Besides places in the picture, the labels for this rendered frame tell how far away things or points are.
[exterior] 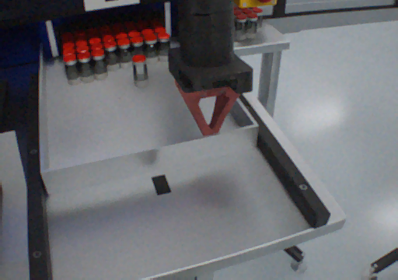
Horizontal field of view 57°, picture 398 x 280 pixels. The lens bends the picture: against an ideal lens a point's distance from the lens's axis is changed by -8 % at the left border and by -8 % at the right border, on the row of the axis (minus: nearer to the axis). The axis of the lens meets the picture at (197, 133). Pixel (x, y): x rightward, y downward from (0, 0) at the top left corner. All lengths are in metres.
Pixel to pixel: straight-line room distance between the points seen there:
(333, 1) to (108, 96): 0.57
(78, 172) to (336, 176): 1.46
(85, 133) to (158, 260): 0.22
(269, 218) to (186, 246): 0.09
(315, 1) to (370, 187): 1.07
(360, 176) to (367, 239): 0.34
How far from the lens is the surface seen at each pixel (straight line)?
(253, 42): 0.76
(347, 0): 0.97
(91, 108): 0.58
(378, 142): 2.06
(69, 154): 0.51
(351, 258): 1.53
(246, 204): 0.44
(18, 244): 0.44
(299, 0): 0.89
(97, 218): 0.43
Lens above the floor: 1.21
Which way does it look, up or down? 39 degrees down
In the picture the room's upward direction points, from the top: straight up
